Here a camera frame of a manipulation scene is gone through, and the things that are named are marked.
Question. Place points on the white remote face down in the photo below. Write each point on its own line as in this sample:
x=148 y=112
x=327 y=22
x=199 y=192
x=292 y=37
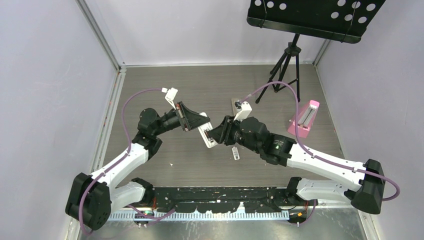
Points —
x=203 y=130

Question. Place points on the black music stand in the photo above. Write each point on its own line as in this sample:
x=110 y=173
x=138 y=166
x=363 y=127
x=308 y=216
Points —
x=343 y=21

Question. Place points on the white remote with buttons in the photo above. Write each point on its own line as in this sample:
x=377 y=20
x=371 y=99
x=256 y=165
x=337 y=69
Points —
x=235 y=102

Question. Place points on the pink box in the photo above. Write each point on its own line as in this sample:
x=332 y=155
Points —
x=306 y=117

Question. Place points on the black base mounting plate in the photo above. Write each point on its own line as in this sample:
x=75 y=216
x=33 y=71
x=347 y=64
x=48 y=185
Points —
x=219 y=200

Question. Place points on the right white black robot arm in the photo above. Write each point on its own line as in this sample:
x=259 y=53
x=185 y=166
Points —
x=357 y=183

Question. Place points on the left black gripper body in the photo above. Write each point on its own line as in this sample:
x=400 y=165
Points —
x=182 y=120

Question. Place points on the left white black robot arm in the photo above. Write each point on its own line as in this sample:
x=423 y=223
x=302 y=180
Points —
x=94 y=197

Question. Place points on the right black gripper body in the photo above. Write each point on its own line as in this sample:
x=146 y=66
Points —
x=232 y=135

